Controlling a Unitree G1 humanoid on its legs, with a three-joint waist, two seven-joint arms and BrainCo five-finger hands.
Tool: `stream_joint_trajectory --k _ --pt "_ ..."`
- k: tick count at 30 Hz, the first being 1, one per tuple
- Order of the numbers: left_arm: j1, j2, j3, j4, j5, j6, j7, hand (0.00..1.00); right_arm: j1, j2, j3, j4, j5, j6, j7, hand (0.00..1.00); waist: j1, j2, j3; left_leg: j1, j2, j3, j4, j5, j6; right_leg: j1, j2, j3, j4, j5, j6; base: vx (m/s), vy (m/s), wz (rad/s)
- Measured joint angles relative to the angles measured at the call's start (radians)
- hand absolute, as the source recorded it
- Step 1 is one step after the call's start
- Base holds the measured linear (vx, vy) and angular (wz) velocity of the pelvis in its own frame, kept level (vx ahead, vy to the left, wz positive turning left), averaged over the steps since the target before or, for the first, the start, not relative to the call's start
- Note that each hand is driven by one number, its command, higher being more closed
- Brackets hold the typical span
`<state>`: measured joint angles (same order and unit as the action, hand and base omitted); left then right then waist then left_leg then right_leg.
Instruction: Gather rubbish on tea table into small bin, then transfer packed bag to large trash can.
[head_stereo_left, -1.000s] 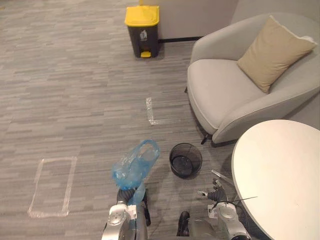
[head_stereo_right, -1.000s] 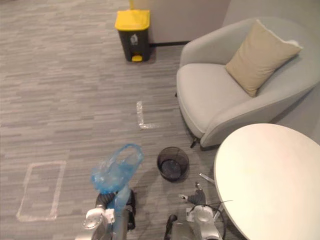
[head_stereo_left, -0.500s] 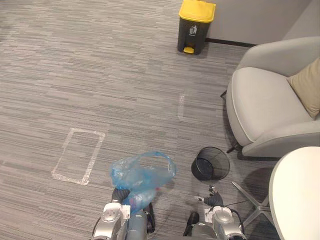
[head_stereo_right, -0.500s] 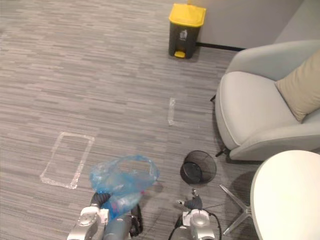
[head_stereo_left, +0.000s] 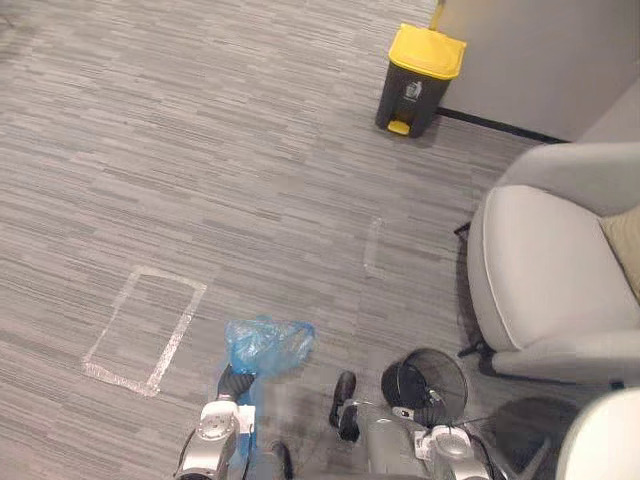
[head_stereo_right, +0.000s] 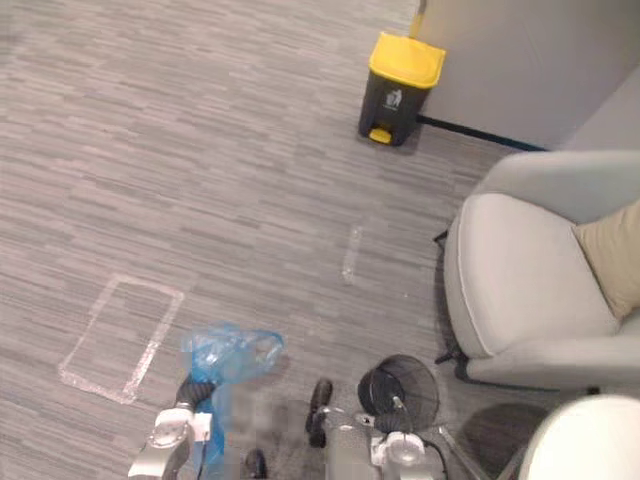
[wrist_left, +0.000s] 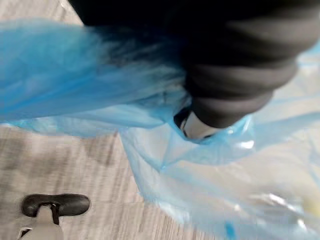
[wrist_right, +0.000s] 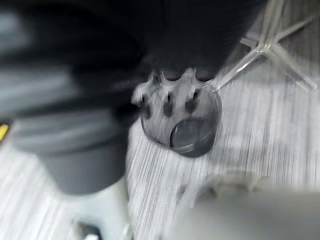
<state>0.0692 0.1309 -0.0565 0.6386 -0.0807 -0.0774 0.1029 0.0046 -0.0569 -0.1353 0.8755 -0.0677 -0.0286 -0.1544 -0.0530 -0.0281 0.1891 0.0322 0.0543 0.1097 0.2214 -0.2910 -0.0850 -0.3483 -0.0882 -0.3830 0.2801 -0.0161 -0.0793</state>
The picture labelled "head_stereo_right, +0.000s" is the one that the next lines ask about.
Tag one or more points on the black mesh small bin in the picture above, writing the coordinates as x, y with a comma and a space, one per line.
410, 385

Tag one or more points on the beige cushion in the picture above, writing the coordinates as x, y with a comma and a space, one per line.
615, 260

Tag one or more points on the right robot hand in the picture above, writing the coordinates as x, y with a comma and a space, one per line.
392, 424

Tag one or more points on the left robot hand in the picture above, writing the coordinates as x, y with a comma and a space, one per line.
197, 391

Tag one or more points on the black bin with yellow lid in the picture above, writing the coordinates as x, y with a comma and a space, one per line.
400, 80

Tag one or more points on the silver table leg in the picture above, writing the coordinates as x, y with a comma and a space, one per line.
457, 452

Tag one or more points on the right dark robot foot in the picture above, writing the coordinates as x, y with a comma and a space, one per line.
320, 410

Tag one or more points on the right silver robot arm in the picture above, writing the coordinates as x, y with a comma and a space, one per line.
397, 455

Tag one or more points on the blue plastic rubbish bag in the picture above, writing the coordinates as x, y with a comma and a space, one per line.
235, 352

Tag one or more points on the light grey armchair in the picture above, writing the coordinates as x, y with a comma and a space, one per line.
520, 280

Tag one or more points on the black skirting strip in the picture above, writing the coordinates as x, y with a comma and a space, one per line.
480, 132

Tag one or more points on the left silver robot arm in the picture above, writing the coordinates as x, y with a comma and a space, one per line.
162, 445

